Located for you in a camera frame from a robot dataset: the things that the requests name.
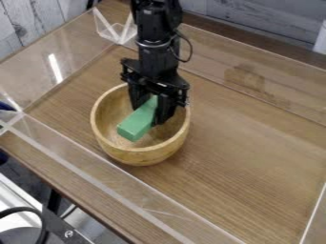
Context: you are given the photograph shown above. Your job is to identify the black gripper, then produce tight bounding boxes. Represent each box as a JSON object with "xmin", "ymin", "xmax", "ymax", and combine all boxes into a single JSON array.
[{"xmin": 121, "ymin": 44, "xmax": 189, "ymax": 126}]

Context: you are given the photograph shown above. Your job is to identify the green rectangular block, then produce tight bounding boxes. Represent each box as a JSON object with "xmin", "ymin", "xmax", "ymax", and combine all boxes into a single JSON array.
[{"xmin": 117, "ymin": 96, "xmax": 156, "ymax": 142}]

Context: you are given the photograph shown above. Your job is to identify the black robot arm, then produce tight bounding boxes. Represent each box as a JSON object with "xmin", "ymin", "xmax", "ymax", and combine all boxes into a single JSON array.
[{"xmin": 121, "ymin": 0, "xmax": 189, "ymax": 126}]

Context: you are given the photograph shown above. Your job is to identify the brown wooden bowl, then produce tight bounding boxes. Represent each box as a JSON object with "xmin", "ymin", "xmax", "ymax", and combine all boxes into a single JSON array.
[{"xmin": 91, "ymin": 84, "xmax": 191, "ymax": 167}]

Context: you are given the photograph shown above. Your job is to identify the black metal table leg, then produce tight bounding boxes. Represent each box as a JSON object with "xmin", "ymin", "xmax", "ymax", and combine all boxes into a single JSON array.
[{"xmin": 46, "ymin": 190, "xmax": 62, "ymax": 214}]

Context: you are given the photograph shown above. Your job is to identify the clear acrylic corner bracket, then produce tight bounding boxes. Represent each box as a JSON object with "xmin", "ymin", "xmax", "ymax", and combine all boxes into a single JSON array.
[{"xmin": 93, "ymin": 8, "xmax": 137, "ymax": 45}]

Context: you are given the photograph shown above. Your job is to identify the clear acrylic enclosure wall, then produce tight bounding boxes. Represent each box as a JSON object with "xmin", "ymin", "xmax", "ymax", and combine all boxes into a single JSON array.
[{"xmin": 0, "ymin": 1, "xmax": 326, "ymax": 244}]

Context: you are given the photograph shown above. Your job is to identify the grey metal bracket with screw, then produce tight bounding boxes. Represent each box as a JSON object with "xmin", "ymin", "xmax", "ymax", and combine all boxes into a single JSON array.
[{"xmin": 41, "ymin": 209, "xmax": 95, "ymax": 244}]

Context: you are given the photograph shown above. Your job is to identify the black cable loop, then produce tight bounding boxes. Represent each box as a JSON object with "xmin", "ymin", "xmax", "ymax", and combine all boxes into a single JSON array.
[{"xmin": 0, "ymin": 207, "xmax": 48, "ymax": 244}]

